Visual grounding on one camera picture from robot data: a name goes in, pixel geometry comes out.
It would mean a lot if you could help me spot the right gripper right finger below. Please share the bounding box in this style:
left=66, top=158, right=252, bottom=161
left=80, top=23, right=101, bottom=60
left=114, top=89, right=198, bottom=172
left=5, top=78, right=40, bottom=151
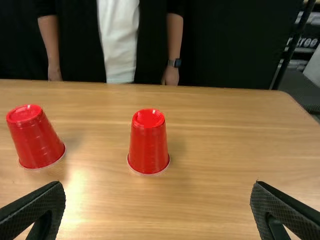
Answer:
left=249, top=180, right=320, bottom=240

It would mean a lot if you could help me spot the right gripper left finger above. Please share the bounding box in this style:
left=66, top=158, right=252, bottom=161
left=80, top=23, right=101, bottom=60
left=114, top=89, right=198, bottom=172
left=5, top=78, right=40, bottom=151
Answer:
left=0, top=180, right=67, bottom=240

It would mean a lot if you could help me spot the person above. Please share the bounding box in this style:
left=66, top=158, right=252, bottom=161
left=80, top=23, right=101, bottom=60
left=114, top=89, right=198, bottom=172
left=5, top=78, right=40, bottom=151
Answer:
left=37, top=0, right=185, bottom=87

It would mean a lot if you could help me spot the red cup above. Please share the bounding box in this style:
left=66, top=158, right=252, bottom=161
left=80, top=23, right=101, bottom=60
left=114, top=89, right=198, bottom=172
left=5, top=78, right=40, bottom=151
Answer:
left=126, top=108, right=171, bottom=177
left=5, top=103, right=67, bottom=171

